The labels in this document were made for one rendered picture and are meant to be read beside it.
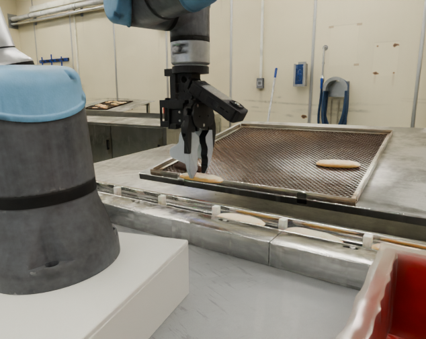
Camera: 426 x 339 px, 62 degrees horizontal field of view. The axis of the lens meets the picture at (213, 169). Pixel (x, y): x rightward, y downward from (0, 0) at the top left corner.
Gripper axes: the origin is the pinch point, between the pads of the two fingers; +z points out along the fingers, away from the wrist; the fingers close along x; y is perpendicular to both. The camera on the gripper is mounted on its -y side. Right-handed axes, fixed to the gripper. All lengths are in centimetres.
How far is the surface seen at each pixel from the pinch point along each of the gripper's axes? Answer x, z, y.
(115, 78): -372, -45, 424
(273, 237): 7.2, 7.6, -18.8
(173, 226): 9.0, 8.9, 0.1
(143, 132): -205, 21, 209
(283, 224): 0.8, 7.6, -18.1
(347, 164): -27.7, 1.1, -22.3
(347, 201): -9.3, 4.7, -26.3
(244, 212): -2.9, 8.1, -8.5
